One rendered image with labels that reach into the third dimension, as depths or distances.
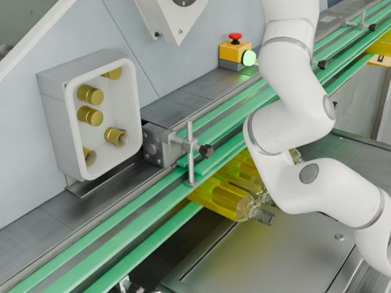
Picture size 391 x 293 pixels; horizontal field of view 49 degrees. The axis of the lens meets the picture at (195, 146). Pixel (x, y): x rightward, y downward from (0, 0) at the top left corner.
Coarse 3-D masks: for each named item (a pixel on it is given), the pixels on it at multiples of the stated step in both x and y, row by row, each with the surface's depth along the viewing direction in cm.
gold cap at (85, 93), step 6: (84, 84) 87; (78, 90) 86; (84, 90) 85; (90, 90) 85; (96, 90) 85; (78, 96) 86; (84, 96) 85; (90, 96) 84; (96, 96) 85; (102, 96) 86; (90, 102) 85; (96, 102) 86
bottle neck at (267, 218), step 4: (256, 208) 95; (260, 208) 95; (252, 212) 94; (256, 212) 94; (260, 212) 94; (264, 212) 93; (268, 212) 94; (252, 216) 95; (256, 216) 94; (260, 216) 93; (264, 216) 93; (268, 216) 93; (272, 216) 93; (260, 220) 94; (264, 220) 93; (268, 220) 92; (272, 220) 94; (268, 224) 93
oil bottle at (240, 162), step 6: (240, 156) 109; (228, 162) 107; (234, 162) 107; (240, 162) 107; (246, 162) 107; (252, 162) 107; (240, 168) 105; (246, 168) 105; (252, 168) 105; (252, 174) 103; (258, 174) 103
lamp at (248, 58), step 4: (244, 52) 123; (248, 52) 123; (252, 52) 123; (244, 56) 123; (248, 56) 122; (252, 56) 123; (244, 60) 123; (248, 60) 123; (252, 60) 123; (244, 64) 124; (248, 64) 124; (252, 64) 125
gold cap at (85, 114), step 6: (84, 108) 88; (90, 108) 88; (78, 114) 88; (84, 114) 87; (90, 114) 86; (96, 114) 86; (102, 114) 88; (84, 120) 87; (90, 120) 86; (96, 120) 87; (102, 120) 88; (96, 126) 88
